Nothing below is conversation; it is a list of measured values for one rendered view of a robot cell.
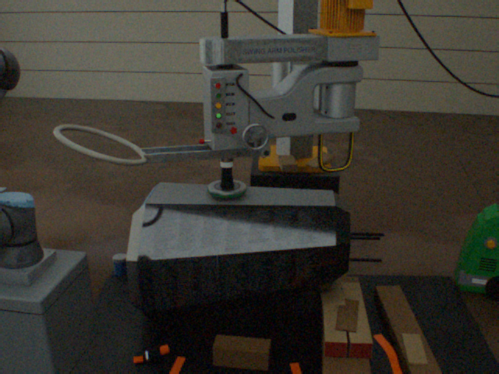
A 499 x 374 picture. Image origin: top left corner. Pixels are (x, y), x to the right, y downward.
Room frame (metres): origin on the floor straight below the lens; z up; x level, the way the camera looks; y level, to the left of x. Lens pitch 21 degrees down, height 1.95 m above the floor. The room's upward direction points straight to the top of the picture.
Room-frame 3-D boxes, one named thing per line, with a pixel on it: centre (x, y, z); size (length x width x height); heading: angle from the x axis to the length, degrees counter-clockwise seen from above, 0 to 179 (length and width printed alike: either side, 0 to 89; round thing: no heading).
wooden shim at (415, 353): (2.31, -0.85, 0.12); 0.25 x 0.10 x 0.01; 174
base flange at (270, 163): (3.62, -0.28, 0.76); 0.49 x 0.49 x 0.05; 87
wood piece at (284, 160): (3.38, -0.21, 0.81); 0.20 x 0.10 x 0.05; 5
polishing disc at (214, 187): (2.81, 0.16, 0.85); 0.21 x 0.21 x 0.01
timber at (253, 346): (2.35, 0.07, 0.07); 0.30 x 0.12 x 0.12; 82
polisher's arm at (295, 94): (2.91, -0.22, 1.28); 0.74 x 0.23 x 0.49; 107
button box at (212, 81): (2.68, 0.19, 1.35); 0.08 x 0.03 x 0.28; 107
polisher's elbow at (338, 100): (3.00, -0.47, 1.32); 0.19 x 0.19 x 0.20
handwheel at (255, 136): (2.73, 0.01, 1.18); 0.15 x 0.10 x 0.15; 107
